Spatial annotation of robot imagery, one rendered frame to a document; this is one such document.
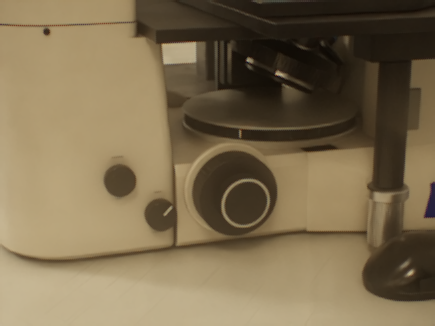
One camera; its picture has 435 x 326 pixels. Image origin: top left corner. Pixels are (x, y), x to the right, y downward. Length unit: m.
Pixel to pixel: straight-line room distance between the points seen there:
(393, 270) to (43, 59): 0.29
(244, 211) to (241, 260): 0.05
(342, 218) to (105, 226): 0.20
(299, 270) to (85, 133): 0.19
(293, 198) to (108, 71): 0.19
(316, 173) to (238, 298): 0.14
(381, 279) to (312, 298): 0.05
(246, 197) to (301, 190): 0.08
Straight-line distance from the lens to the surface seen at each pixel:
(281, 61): 0.73
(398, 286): 0.62
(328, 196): 0.71
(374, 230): 0.68
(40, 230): 0.66
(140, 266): 0.67
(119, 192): 0.64
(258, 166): 0.65
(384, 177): 0.66
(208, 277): 0.64
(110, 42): 0.63
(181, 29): 0.60
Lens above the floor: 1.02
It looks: 17 degrees down
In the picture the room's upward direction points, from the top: straight up
